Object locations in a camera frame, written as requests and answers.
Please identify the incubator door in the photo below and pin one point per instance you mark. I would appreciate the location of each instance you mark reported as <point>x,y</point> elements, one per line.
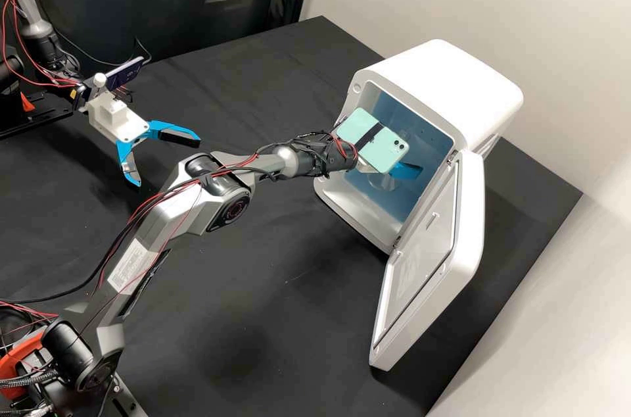
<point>443,259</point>

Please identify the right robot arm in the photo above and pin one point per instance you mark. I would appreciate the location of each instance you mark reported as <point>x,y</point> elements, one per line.
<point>162,224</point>

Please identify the white incubator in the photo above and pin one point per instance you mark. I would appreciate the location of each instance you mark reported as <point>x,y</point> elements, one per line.
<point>468,91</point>

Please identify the wrist camera phone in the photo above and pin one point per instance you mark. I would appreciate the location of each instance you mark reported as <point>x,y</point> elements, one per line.
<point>375,137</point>
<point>127,72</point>

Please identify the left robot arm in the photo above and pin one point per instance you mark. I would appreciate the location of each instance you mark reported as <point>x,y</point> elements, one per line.
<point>37,32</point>

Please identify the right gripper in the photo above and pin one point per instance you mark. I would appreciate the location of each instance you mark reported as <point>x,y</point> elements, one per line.
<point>368,168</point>

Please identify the left wrist camera phone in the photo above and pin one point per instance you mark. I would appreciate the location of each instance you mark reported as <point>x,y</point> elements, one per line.
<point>127,72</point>

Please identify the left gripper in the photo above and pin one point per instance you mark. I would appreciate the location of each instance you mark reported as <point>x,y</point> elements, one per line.
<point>116,121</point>

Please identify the right wrist camera phone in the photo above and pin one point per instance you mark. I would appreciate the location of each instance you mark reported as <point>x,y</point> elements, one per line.
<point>375,137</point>

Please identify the clear flask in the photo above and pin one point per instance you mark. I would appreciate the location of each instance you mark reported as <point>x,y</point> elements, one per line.
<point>380,183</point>

